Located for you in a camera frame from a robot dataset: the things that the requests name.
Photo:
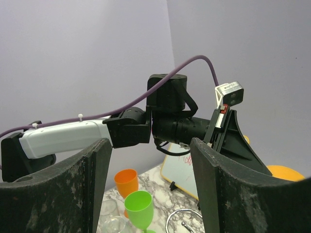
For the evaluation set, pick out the green plastic wine glass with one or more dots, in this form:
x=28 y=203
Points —
x=140 y=209

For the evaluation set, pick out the chrome wine glass rack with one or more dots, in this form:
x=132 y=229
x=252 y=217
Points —
x=178 y=213

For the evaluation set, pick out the clear wine glass left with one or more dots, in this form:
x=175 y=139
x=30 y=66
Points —
x=109 y=208

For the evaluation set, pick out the orange plastic wine glass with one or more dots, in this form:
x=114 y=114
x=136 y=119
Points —
x=126 y=182

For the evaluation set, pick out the yellow framed whiteboard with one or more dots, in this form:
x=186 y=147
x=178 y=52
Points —
x=179 y=169

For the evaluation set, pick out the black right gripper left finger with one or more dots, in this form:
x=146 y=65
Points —
x=63 y=198

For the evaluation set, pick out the clear wine glass centre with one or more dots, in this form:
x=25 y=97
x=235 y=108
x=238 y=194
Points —
x=114 y=224

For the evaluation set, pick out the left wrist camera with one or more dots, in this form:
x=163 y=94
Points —
x=229 y=93

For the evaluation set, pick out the clear wine glass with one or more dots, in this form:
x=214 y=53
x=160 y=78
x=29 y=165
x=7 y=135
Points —
x=109 y=208
x=114 y=224

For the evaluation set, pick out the yellow plastic wine glass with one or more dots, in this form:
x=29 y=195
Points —
x=277 y=171

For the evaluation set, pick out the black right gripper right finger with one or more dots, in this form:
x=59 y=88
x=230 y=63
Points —
x=236 y=199

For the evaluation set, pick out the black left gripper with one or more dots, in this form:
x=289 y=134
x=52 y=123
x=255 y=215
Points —
x=223 y=134

